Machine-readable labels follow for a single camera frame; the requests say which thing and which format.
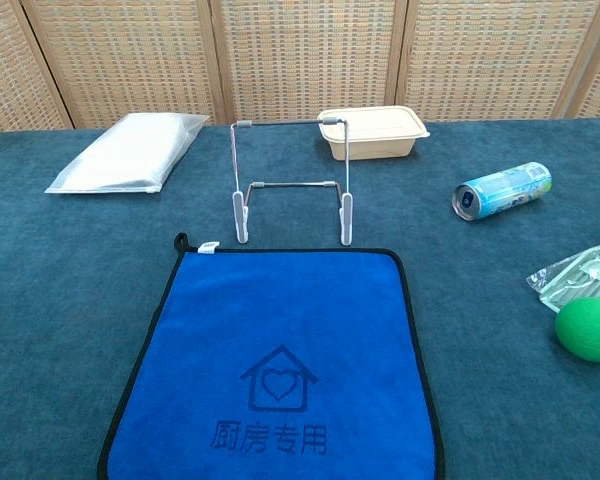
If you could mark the blue towel with house print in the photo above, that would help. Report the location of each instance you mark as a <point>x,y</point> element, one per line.
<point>290,310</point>

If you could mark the white plastic zip bag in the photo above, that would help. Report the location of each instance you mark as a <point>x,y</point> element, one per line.
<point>125,155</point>

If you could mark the beige lidded lunch box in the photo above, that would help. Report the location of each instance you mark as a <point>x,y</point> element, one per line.
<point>380,140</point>

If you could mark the light blue drink can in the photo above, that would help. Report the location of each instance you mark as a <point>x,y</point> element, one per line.
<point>505,190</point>

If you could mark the teal tablecloth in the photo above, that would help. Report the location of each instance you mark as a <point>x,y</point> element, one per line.
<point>55,300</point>

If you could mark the clear plastic tray package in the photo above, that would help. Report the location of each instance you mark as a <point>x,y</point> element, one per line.
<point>580,280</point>

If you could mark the green ball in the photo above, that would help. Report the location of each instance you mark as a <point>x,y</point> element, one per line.
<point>587,330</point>

